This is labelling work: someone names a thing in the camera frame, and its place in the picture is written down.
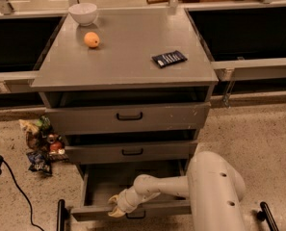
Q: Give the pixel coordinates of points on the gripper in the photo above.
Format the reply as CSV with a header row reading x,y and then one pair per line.
x,y
125,201

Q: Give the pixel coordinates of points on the grey bottom drawer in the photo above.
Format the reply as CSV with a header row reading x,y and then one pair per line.
x,y
105,180

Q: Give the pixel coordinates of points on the grey drawer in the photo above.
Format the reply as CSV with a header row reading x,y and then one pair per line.
x,y
105,180
130,152
128,118

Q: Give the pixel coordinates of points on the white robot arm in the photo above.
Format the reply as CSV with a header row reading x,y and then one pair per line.
x,y
213,186

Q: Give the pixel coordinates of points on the grey middle drawer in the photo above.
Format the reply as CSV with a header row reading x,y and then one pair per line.
x,y
130,152

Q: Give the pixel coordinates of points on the grey top drawer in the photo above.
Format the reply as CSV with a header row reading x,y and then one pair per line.
x,y
128,118

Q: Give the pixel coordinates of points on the grey drawer cabinet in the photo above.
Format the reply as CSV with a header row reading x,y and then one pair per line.
x,y
120,70

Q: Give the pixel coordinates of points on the black left base bar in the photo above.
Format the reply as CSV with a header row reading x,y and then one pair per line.
x,y
62,215

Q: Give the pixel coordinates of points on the black base bar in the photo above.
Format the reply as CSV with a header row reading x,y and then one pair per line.
x,y
265,214
62,215

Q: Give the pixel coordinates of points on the red soda can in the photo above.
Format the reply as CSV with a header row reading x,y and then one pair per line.
x,y
55,145

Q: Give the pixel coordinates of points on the blue snack bag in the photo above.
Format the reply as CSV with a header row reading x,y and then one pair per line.
x,y
39,162

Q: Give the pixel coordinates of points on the green chip bag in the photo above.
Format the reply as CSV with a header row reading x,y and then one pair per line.
x,y
44,124

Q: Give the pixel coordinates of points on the yellow brown snack bag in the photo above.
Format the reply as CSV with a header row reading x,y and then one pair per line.
x,y
32,134

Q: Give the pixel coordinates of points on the black right base bar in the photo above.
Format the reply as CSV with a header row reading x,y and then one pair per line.
x,y
265,214

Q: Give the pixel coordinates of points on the orange fruit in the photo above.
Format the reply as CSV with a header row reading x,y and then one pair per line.
x,y
91,39

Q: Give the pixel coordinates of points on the white ceramic bowl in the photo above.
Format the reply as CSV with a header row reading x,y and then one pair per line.
x,y
84,13

